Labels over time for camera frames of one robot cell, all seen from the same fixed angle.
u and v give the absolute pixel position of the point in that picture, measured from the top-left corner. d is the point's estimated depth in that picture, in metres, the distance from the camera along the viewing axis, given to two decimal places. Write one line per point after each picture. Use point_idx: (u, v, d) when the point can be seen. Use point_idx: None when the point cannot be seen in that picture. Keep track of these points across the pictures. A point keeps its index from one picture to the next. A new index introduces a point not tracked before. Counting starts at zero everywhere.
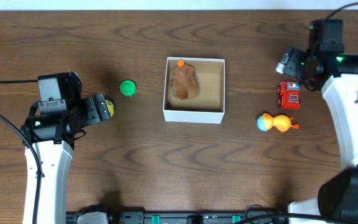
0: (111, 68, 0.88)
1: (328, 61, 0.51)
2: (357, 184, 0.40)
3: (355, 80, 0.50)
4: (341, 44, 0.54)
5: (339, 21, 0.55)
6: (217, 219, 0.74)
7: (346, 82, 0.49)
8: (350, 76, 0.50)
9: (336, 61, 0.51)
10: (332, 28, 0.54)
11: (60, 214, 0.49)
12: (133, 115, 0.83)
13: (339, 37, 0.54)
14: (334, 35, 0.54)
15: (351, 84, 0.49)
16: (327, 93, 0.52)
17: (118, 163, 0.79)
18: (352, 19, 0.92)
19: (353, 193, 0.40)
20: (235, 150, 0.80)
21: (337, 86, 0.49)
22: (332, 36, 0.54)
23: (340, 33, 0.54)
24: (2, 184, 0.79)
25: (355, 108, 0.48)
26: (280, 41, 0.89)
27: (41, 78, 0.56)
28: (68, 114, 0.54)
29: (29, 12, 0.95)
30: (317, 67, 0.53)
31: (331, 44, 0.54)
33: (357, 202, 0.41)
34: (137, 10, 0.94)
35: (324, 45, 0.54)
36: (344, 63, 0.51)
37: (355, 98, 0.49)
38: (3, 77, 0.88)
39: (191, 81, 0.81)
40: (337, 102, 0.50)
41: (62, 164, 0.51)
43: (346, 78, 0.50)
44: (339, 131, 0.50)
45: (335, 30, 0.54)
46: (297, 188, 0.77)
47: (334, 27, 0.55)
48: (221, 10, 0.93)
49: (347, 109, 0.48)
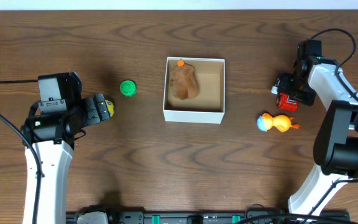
0: (111, 68, 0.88)
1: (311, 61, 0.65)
2: (340, 112, 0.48)
3: (332, 65, 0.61)
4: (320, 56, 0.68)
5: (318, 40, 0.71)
6: (217, 219, 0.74)
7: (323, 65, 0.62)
8: (327, 64, 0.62)
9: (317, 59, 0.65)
10: (312, 44, 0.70)
11: (60, 213, 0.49)
12: (134, 115, 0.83)
13: (318, 51, 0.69)
14: (315, 48, 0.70)
15: (327, 65, 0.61)
16: (312, 77, 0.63)
17: (118, 163, 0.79)
18: (352, 18, 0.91)
19: (339, 122, 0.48)
20: (235, 150, 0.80)
21: (317, 66, 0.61)
22: (314, 47, 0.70)
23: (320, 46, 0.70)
24: (2, 184, 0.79)
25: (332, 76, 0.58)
26: (281, 41, 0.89)
27: (41, 78, 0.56)
28: (68, 114, 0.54)
29: (29, 12, 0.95)
30: (302, 66, 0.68)
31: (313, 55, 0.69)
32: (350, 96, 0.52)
33: (344, 134, 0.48)
34: (137, 10, 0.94)
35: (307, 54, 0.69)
36: (324, 60, 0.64)
37: (332, 71, 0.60)
38: (3, 77, 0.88)
39: (191, 81, 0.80)
40: (319, 78, 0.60)
41: (62, 164, 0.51)
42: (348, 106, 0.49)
43: (325, 65, 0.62)
44: (325, 100, 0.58)
45: (314, 45, 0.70)
46: (297, 188, 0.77)
47: (315, 42, 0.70)
48: (221, 10, 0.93)
49: (326, 78, 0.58)
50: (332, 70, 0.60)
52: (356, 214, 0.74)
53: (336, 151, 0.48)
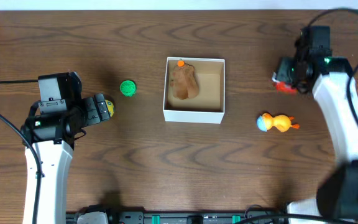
0: (111, 68, 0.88)
1: (313, 62, 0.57)
2: (352, 171, 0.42)
3: (343, 75, 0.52)
4: (328, 49, 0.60)
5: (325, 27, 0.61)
6: (217, 219, 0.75)
7: (335, 79, 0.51)
8: (339, 74, 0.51)
9: (323, 61, 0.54)
10: (318, 36, 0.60)
11: (60, 213, 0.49)
12: (134, 115, 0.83)
13: (326, 43, 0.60)
14: (322, 38, 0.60)
15: (340, 80, 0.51)
16: (318, 89, 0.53)
17: (118, 163, 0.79)
18: (353, 18, 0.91)
19: (350, 183, 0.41)
20: (235, 150, 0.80)
21: (326, 85, 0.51)
22: (320, 38, 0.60)
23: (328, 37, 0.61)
24: (2, 184, 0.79)
25: (342, 101, 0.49)
26: (280, 41, 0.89)
27: (41, 78, 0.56)
28: (68, 114, 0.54)
29: (29, 12, 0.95)
30: (307, 70, 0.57)
31: (319, 48, 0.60)
32: None
33: (354, 193, 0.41)
34: (137, 10, 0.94)
35: (311, 48, 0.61)
36: (331, 65, 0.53)
37: (345, 94, 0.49)
38: (3, 77, 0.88)
39: (191, 81, 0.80)
40: (327, 99, 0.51)
41: (62, 164, 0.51)
42: None
43: (335, 75, 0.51)
44: (330, 127, 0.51)
45: (322, 34, 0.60)
46: (297, 188, 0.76)
47: (322, 30, 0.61)
48: (221, 10, 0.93)
49: (331, 106, 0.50)
50: (343, 92, 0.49)
52: None
53: (343, 204, 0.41)
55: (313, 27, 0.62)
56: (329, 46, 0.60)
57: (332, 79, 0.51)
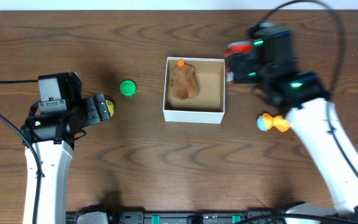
0: (111, 68, 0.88)
1: (281, 88, 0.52)
2: None
3: (318, 101, 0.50)
4: (289, 63, 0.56)
5: (286, 31, 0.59)
6: (217, 219, 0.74)
7: (311, 113, 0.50)
8: (314, 101, 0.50)
9: (291, 88, 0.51)
10: (279, 50, 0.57)
11: (61, 213, 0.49)
12: (133, 115, 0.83)
13: (286, 55, 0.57)
14: (283, 50, 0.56)
15: (319, 112, 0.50)
16: (295, 122, 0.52)
17: (118, 163, 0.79)
18: (352, 18, 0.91)
19: None
20: (235, 150, 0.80)
21: (304, 126, 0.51)
22: (282, 52, 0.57)
23: (289, 46, 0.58)
24: (2, 184, 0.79)
25: (327, 140, 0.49)
26: None
27: (41, 78, 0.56)
28: (68, 114, 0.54)
29: (29, 12, 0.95)
30: (279, 98, 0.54)
31: (282, 64, 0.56)
32: None
33: None
34: (137, 10, 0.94)
35: (274, 65, 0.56)
36: (302, 88, 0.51)
37: (327, 129, 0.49)
38: (3, 77, 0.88)
39: (191, 81, 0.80)
40: (310, 141, 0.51)
41: (62, 164, 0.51)
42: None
43: (310, 106, 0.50)
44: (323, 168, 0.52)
45: (284, 45, 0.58)
46: (297, 188, 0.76)
47: (282, 42, 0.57)
48: (221, 10, 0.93)
49: (316, 144, 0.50)
50: (325, 129, 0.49)
52: None
53: None
55: (276, 35, 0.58)
56: (293, 58, 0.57)
57: (308, 114, 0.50)
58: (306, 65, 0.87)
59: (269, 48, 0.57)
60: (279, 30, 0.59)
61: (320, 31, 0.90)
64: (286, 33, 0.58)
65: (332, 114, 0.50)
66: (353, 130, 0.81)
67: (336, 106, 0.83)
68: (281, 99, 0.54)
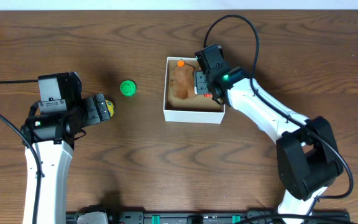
0: (111, 68, 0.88)
1: (218, 84, 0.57)
2: (290, 145, 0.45)
3: (243, 81, 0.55)
4: (224, 63, 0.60)
5: (213, 46, 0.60)
6: (217, 219, 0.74)
7: (239, 88, 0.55)
8: (240, 82, 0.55)
9: (224, 79, 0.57)
10: (211, 55, 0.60)
11: (61, 213, 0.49)
12: (133, 116, 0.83)
13: (219, 58, 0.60)
14: (215, 58, 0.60)
15: (243, 86, 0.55)
16: (234, 101, 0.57)
17: (118, 163, 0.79)
18: (353, 18, 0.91)
19: (296, 158, 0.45)
20: (235, 150, 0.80)
21: (235, 96, 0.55)
22: (214, 59, 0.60)
23: (219, 55, 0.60)
24: (2, 184, 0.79)
25: (255, 102, 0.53)
26: (280, 41, 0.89)
27: (41, 78, 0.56)
28: (68, 114, 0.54)
29: (29, 12, 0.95)
30: (217, 92, 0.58)
31: (217, 66, 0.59)
32: (286, 121, 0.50)
33: (306, 167, 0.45)
34: (137, 10, 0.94)
35: (211, 70, 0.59)
36: (232, 78, 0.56)
37: (252, 93, 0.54)
38: (3, 77, 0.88)
39: (192, 81, 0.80)
40: (245, 105, 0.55)
41: (62, 163, 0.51)
42: (291, 137, 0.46)
43: (240, 88, 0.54)
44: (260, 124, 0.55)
45: (214, 54, 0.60)
46: None
47: (212, 51, 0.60)
48: (221, 10, 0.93)
49: (248, 107, 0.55)
50: (249, 91, 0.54)
52: (355, 214, 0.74)
53: (303, 177, 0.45)
55: (205, 50, 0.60)
56: (224, 61, 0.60)
57: (239, 89, 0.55)
58: (306, 64, 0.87)
59: (205, 59, 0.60)
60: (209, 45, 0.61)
61: (320, 30, 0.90)
64: (215, 46, 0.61)
65: (255, 83, 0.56)
66: (353, 130, 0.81)
67: (336, 106, 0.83)
68: (221, 93, 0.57)
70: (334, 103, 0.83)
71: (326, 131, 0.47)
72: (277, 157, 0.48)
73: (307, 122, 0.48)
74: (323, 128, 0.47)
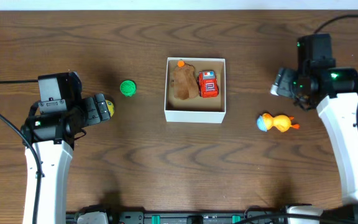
0: (111, 68, 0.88)
1: (320, 76, 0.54)
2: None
3: (353, 95, 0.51)
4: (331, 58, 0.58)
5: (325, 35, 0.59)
6: (217, 219, 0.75)
7: (342, 102, 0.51)
8: (348, 94, 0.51)
9: (331, 78, 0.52)
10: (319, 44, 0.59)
11: (61, 213, 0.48)
12: (133, 116, 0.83)
13: (328, 52, 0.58)
14: (322, 50, 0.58)
15: (347, 104, 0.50)
16: (323, 110, 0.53)
17: (118, 163, 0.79)
18: (353, 18, 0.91)
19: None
20: (235, 150, 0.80)
21: (332, 108, 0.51)
22: (320, 51, 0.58)
23: (328, 46, 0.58)
24: (2, 184, 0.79)
25: (352, 132, 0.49)
26: (281, 41, 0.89)
27: (41, 78, 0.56)
28: (68, 114, 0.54)
29: (29, 12, 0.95)
30: (312, 84, 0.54)
31: (322, 59, 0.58)
32: None
33: None
34: (137, 10, 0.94)
35: (312, 60, 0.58)
36: (339, 80, 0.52)
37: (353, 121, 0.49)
38: (3, 77, 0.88)
39: (191, 81, 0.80)
40: (335, 126, 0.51)
41: (62, 163, 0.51)
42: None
43: (344, 96, 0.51)
44: (339, 159, 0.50)
45: (321, 45, 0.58)
46: (297, 188, 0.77)
47: (323, 42, 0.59)
48: (221, 10, 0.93)
49: (339, 134, 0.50)
50: (353, 117, 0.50)
52: None
53: None
55: (315, 36, 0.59)
56: (331, 58, 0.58)
57: (341, 101, 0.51)
58: None
59: (311, 46, 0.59)
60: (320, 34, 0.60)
61: (320, 31, 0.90)
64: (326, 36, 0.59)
65: None
66: None
67: None
68: (316, 87, 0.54)
70: None
71: None
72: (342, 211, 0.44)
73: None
74: None
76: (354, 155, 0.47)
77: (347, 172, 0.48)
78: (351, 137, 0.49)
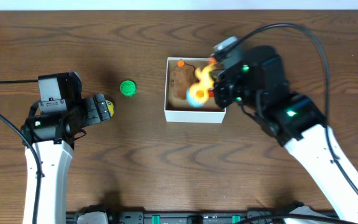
0: (111, 68, 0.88)
1: (276, 116, 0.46)
2: None
3: (316, 128, 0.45)
4: (284, 84, 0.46)
5: (276, 57, 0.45)
6: (217, 219, 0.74)
7: (314, 144, 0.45)
8: (313, 129, 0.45)
9: (289, 117, 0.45)
10: (272, 71, 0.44)
11: (61, 213, 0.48)
12: (133, 116, 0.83)
13: (281, 76, 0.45)
14: (275, 77, 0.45)
15: (319, 140, 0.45)
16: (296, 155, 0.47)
17: (118, 163, 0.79)
18: (352, 18, 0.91)
19: None
20: (235, 150, 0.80)
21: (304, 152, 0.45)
22: (274, 79, 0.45)
23: (279, 68, 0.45)
24: (2, 184, 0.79)
25: (333, 172, 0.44)
26: (280, 41, 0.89)
27: (41, 78, 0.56)
28: (69, 114, 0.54)
29: (29, 12, 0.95)
30: (272, 129, 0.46)
31: (275, 88, 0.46)
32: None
33: None
34: (137, 10, 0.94)
35: (266, 93, 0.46)
36: (298, 119, 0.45)
37: (330, 157, 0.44)
38: (3, 77, 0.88)
39: (192, 81, 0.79)
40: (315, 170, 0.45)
41: (62, 163, 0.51)
42: None
43: (311, 133, 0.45)
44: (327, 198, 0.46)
45: (274, 71, 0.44)
46: (297, 188, 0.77)
47: (273, 66, 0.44)
48: (221, 10, 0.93)
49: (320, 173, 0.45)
50: (328, 155, 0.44)
52: None
53: None
55: (265, 63, 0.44)
56: (285, 81, 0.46)
57: (311, 144, 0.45)
58: (306, 64, 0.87)
59: (260, 75, 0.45)
60: (269, 55, 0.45)
61: (320, 30, 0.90)
64: (277, 58, 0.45)
65: (332, 141, 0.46)
66: (353, 130, 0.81)
67: (337, 106, 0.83)
68: (277, 128, 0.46)
70: (335, 103, 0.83)
71: None
72: None
73: None
74: None
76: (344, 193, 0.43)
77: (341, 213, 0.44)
78: (332, 178, 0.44)
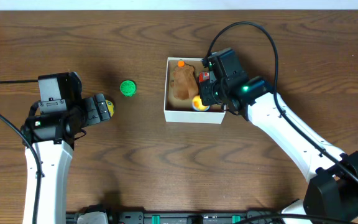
0: (112, 68, 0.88)
1: (235, 94, 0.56)
2: (327, 186, 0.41)
3: (266, 96, 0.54)
4: (241, 71, 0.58)
5: (229, 51, 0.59)
6: (217, 219, 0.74)
7: (262, 105, 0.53)
8: (263, 97, 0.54)
9: (243, 91, 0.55)
10: (229, 61, 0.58)
11: (61, 213, 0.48)
12: (133, 116, 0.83)
13: (237, 66, 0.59)
14: (232, 65, 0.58)
15: (266, 101, 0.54)
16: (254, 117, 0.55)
17: (118, 163, 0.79)
18: (352, 18, 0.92)
19: (330, 195, 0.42)
20: (235, 150, 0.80)
21: (257, 112, 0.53)
22: (230, 66, 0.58)
23: (235, 60, 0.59)
24: (2, 184, 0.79)
25: (281, 123, 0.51)
26: (280, 40, 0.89)
27: (41, 79, 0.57)
28: (68, 114, 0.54)
29: (29, 12, 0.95)
30: (234, 104, 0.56)
31: (234, 74, 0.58)
32: (319, 154, 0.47)
33: (335, 200, 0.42)
34: (138, 10, 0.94)
35: (227, 78, 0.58)
36: (251, 91, 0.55)
37: (278, 114, 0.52)
38: (3, 77, 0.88)
39: (191, 81, 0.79)
40: (270, 126, 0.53)
41: (62, 163, 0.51)
42: (327, 177, 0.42)
43: (261, 99, 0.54)
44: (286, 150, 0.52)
45: (230, 61, 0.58)
46: (297, 188, 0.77)
47: (228, 58, 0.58)
48: (221, 10, 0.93)
49: (273, 129, 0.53)
50: (275, 111, 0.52)
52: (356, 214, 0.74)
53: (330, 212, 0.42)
55: (220, 56, 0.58)
56: (241, 68, 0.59)
57: (261, 105, 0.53)
58: (306, 64, 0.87)
59: (220, 66, 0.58)
60: (224, 51, 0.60)
61: (320, 30, 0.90)
64: (231, 53, 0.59)
65: (280, 102, 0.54)
66: (353, 130, 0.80)
67: (337, 105, 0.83)
68: (238, 103, 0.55)
70: (335, 103, 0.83)
71: None
72: (309, 193, 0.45)
73: (344, 158, 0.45)
74: None
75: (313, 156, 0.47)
76: (293, 139, 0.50)
77: (297, 160, 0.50)
78: (281, 128, 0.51)
